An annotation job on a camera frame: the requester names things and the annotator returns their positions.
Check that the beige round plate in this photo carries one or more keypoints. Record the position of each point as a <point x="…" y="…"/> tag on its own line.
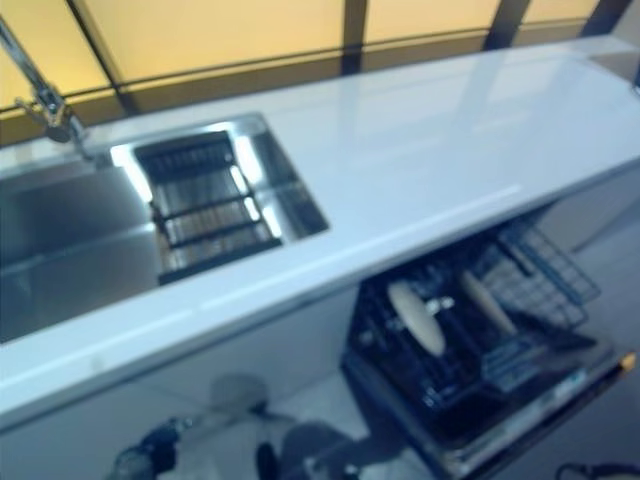
<point x="420" y="320"/>
<point x="487" y="300"/>

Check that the dark dishwasher lower rack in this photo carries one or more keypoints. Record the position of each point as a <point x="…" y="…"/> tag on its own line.
<point x="450" y="380"/>

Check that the open built-in dishwasher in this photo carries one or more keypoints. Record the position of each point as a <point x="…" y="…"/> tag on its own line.
<point x="525" y="425"/>

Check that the black sink dish rack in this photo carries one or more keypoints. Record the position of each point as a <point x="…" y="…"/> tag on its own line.
<point x="210" y="225"/>

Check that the white cabinet door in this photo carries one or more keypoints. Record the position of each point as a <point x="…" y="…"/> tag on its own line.
<point x="280" y="365"/>
<point x="75" y="425"/>

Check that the stainless steel sink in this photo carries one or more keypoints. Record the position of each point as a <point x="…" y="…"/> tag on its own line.
<point x="65" y="240"/>

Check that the chrome kitchen faucet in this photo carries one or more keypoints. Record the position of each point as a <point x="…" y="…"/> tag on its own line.
<point x="30" y="75"/>

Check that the yellow paned window dark frame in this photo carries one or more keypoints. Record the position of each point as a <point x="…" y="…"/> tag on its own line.
<point x="225" y="40"/>

